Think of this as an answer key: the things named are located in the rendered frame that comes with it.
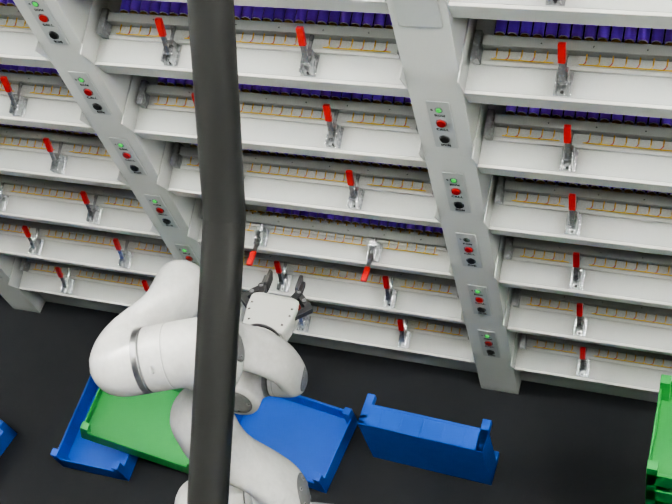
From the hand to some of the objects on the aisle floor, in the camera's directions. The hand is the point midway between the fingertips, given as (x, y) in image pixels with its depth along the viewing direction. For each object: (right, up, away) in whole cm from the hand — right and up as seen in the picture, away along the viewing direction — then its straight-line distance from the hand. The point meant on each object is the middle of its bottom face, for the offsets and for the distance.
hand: (284, 282), depth 223 cm
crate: (-37, -37, +59) cm, 79 cm away
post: (-11, -11, +76) cm, 78 cm away
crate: (-48, -39, +68) cm, 91 cm away
